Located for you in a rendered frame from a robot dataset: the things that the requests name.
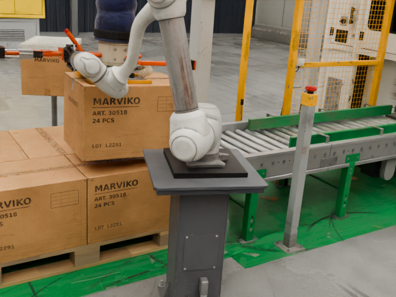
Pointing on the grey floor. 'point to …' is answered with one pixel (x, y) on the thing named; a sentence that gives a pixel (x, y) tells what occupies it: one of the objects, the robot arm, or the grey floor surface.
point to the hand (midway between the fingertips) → (65, 53)
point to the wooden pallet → (83, 258)
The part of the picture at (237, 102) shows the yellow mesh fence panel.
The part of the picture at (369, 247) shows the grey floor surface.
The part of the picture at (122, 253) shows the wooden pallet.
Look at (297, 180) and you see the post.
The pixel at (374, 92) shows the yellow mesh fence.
